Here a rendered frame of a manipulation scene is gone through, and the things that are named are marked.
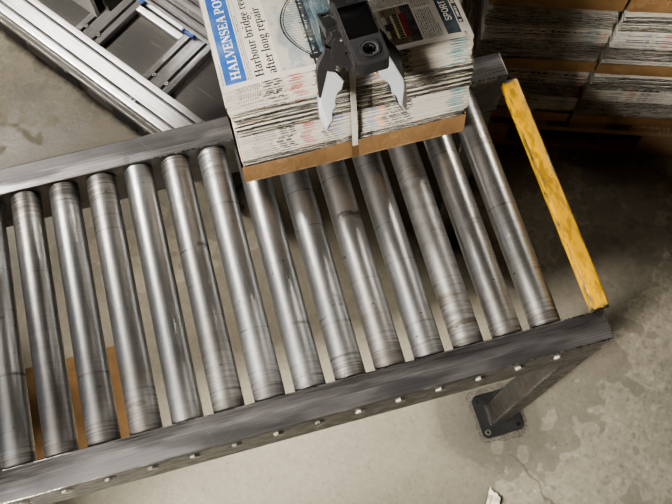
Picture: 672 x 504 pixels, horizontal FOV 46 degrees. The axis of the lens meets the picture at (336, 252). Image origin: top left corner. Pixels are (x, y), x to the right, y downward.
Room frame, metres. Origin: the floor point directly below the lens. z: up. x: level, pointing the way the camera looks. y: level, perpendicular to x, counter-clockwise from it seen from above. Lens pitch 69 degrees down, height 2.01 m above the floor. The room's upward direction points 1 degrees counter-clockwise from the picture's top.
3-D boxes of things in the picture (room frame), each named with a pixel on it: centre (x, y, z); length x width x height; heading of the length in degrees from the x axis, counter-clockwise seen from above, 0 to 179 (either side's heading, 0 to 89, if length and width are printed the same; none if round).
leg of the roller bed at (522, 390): (0.33, -0.40, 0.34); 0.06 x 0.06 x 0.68; 14
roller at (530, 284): (0.56, -0.28, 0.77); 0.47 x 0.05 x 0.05; 14
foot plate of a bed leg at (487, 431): (0.33, -0.40, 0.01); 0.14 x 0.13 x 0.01; 14
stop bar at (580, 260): (0.56, -0.36, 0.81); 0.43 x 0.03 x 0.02; 14
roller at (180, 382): (0.41, 0.29, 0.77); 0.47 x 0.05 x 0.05; 14
